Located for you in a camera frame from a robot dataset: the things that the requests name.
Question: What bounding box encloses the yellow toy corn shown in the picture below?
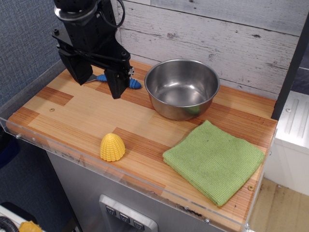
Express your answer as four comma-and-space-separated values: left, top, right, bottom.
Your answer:
99, 133, 126, 162

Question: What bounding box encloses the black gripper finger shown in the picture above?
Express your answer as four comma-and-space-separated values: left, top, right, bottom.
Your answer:
104, 70, 130, 99
58, 49, 93, 85

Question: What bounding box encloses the green folded cloth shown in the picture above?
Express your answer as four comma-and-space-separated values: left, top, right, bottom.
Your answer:
163, 121, 265, 206

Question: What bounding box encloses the yellow object bottom left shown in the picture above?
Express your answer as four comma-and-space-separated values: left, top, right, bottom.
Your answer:
18, 221, 43, 232

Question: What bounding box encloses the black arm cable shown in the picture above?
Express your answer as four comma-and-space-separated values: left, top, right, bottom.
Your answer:
96, 0, 126, 28

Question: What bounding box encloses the silver dispenser panel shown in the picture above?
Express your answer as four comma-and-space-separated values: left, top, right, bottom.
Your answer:
99, 194, 158, 232

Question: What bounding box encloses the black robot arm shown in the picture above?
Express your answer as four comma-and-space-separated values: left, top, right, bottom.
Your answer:
52, 0, 133, 99

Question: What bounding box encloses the clear acrylic table guard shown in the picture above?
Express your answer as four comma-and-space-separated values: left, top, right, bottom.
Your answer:
0, 36, 278, 232

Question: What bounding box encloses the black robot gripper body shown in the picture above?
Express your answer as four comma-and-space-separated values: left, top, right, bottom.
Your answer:
52, 9, 131, 75

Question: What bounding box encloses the stainless steel bowl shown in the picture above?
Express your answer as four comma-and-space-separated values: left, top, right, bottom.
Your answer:
144, 59, 220, 121

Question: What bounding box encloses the black corrugated hose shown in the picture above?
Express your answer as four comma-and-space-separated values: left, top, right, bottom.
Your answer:
0, 216, 16, 232

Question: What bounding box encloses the white aluminium side block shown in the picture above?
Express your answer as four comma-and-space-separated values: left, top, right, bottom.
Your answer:
275, 91, 309, 154

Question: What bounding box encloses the blue handled metal spoon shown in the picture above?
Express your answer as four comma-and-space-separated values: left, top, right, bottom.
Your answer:
85, 74, 142, 89

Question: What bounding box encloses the black vertical post right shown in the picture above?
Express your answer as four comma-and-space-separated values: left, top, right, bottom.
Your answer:
271, 15, 309, 120

